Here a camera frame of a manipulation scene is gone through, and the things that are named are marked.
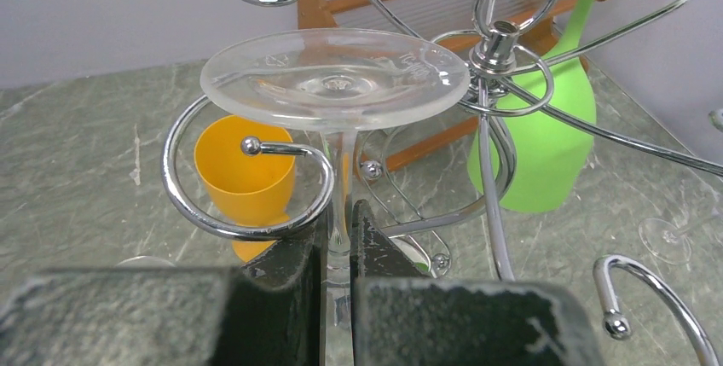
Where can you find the orange plastic wine glass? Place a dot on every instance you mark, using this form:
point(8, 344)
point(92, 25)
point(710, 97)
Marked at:
point(251, 191)

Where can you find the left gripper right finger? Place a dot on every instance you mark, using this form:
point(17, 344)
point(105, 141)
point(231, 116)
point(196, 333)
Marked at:
point(402, 316)

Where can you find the orange wooden shelf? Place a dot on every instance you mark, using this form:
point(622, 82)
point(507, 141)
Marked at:
point(321, 13)

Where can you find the green plastic wine glass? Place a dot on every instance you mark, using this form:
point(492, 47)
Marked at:
point(550, 153)

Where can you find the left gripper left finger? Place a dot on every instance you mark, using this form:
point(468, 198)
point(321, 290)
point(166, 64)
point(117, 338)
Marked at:
point(263, 313)

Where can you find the chrome wine glass rack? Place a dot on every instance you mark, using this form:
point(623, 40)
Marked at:
point(507, 80)

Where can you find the clear wine glass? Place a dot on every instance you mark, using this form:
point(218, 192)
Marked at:
point(337, 82)
point(672, 237)

